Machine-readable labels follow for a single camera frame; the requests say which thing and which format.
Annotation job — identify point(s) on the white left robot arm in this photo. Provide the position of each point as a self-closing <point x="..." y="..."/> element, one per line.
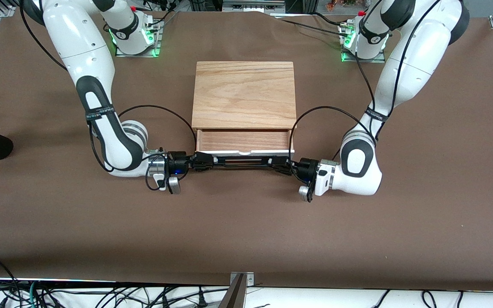
<point x="413" y="64"/>

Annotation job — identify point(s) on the wooden drawer cabinet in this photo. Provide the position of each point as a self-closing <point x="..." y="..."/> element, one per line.
<point x="242" y="94"/>

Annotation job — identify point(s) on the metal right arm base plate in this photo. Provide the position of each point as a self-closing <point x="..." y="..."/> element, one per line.
<point x="139" y="55"/>

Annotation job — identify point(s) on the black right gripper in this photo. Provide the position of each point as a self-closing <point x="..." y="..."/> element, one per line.
<point x="179" y="162"/>

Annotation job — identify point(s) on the dark camera mount post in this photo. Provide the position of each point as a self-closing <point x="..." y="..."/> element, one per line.
<point x="233" y="297"/>

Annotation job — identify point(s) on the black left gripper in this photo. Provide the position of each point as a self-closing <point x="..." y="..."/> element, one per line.
<point x="305" y="166"/>

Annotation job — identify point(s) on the orange background items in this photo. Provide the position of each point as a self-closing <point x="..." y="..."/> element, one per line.
<point x="332" y="5"/>

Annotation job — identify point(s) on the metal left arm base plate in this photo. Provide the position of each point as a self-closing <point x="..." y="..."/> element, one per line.
<point x="379" y="60"/>

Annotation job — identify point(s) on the small metal mounting bracket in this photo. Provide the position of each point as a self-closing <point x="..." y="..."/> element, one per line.
<point x="250" y="280"/>

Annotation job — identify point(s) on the grey background box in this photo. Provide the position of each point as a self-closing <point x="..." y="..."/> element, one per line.
<point x="250" y="6"/>

